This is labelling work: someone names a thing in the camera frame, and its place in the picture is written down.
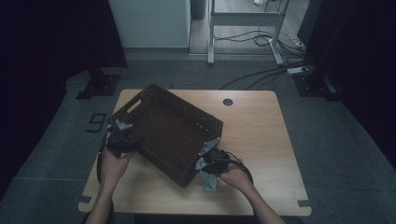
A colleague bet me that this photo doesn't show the white metal desk frame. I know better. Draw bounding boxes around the white metal desk frame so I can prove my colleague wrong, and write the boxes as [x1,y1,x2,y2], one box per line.
[206,0,291,66]

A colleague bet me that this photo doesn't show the white cabinet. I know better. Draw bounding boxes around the white cabinet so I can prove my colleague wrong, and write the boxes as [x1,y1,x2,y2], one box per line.
[107,0,191,49]

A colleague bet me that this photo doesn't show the dark curtain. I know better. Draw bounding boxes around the dark curtain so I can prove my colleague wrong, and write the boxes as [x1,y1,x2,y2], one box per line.
[297,0,396,172]
[0,0,128,194]

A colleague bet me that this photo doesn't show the black floor cables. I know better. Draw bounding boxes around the black floor cables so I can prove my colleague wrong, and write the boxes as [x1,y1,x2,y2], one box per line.
[214,29,313,91]

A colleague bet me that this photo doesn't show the person's left hand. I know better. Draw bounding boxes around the person's left hand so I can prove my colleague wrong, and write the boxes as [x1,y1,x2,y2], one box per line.
[99,146,136,188]

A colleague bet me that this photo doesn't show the white power strip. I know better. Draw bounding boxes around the white power strip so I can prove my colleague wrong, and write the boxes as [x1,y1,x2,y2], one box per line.
[286,65,310,76]

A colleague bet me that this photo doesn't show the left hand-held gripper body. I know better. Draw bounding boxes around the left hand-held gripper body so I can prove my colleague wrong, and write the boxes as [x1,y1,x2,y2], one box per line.
[106,119,134,158]

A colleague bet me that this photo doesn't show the brown woven basket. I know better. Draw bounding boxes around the brown woven basket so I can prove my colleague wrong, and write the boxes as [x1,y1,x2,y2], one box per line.
[106,83,224,189]

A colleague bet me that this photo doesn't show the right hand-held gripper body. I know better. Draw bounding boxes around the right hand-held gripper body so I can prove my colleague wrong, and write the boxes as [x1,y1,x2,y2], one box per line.
[195,136,233,175]

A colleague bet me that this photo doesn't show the person's right hand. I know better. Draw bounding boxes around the person's right hand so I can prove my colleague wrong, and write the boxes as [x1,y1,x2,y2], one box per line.
[219,161,252,192]

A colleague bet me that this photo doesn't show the black stand base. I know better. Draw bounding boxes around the black stand base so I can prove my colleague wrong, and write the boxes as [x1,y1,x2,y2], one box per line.
[292,72,342,102]
[75,66,121,101]

